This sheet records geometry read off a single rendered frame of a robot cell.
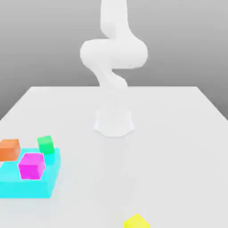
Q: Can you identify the small magenta cube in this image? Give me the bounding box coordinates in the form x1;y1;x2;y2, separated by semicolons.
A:
18;152;46;180

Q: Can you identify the small orange cube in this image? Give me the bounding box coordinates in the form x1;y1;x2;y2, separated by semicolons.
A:
0;138;21;162

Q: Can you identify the small yellow cube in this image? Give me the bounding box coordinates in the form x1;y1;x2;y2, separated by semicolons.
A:
123;213;151;228

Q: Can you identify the small green cube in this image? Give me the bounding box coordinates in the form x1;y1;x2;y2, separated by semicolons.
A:
37;135;55;155

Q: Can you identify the large cyan box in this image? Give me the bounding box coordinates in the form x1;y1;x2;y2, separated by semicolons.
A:
0;147;61;199

